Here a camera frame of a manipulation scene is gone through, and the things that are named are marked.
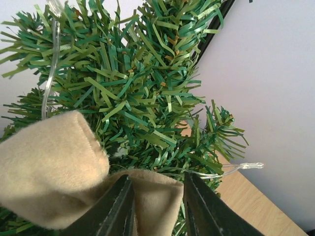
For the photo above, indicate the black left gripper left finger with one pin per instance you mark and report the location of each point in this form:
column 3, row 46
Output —
column 112, row 215

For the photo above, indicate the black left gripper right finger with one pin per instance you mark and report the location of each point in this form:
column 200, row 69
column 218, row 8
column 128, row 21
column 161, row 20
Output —
column 207, row 215

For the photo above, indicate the clear wire fairy lights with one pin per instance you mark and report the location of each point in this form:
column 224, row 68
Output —
column 57, row 9

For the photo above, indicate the small green christmas tree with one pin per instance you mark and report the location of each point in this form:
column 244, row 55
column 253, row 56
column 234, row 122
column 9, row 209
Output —
column 131, row 79

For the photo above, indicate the black enclosure frame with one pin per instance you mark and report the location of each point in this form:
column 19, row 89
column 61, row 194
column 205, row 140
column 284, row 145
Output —
column 215, row 24

